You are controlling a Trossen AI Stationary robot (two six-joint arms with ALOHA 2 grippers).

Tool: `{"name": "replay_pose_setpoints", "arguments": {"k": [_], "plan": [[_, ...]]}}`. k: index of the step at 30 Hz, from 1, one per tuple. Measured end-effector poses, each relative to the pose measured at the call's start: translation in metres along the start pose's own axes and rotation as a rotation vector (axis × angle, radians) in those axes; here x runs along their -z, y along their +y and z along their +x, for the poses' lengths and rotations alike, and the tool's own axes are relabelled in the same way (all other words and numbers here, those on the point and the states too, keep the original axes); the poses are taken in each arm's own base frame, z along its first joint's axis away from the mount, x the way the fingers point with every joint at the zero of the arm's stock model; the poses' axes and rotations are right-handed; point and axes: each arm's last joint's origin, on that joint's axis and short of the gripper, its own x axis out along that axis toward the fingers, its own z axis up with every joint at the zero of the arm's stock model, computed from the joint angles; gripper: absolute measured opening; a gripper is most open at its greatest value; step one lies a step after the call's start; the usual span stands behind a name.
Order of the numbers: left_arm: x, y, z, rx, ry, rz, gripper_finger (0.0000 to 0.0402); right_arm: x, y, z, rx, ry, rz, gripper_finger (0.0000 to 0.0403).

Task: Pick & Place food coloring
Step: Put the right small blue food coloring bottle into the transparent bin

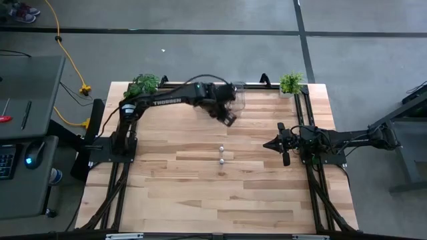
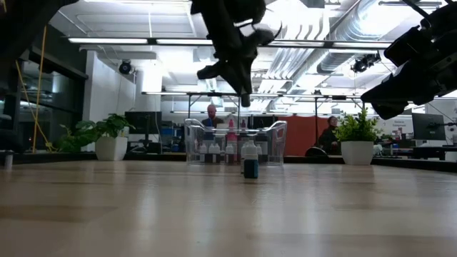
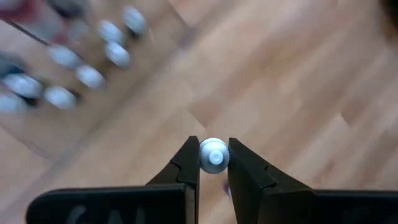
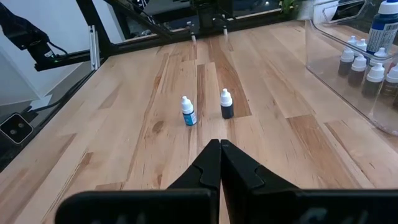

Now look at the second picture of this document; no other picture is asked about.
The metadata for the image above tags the orange partition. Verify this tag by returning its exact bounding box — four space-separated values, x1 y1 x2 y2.
278 114 336 157

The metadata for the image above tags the person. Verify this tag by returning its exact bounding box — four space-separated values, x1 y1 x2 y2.
317 115 340 156
201 103 225 129

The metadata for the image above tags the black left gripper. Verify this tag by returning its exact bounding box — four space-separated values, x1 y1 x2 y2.
196 35 260 96

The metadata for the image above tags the grey-capped vial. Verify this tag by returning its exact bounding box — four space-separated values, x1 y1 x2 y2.
238 119 251 143

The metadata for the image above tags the broad-leaf plant in white pot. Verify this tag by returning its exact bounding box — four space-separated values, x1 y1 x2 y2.
56 113 136 161

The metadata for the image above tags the clear plastic bin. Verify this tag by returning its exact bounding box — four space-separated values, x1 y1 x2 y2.
184 118 288 167

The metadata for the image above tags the large black food coloring bottle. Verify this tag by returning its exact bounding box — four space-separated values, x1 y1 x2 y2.
255 130 271 163

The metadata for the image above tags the large pink food coloring bottle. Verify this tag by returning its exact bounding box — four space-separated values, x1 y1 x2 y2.
225 119 239 163

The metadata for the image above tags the black computer monitor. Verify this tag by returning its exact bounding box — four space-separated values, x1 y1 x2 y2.
124 111 164 136
411 112 447 141

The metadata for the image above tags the small blue dropper bottle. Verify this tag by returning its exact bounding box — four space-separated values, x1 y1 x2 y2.
243 140 259 180

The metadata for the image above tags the fern plant in white pot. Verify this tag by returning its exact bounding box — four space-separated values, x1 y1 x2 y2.
333 106 381 166

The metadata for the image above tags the yellow extension cable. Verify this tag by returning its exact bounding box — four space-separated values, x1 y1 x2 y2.
14 24 54 153

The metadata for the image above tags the long light bar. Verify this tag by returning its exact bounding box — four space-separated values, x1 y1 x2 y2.
67 35 393 51

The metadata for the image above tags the black aluminium frame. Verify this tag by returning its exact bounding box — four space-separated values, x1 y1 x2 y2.
0 151 457 173

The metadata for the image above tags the black dome camera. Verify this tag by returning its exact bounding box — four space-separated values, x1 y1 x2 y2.
118 59 134 76

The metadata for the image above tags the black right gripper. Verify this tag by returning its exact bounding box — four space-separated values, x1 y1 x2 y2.
361 24 447 121

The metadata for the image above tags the black mounted camera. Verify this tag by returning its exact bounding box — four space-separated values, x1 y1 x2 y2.
349 52 382 74

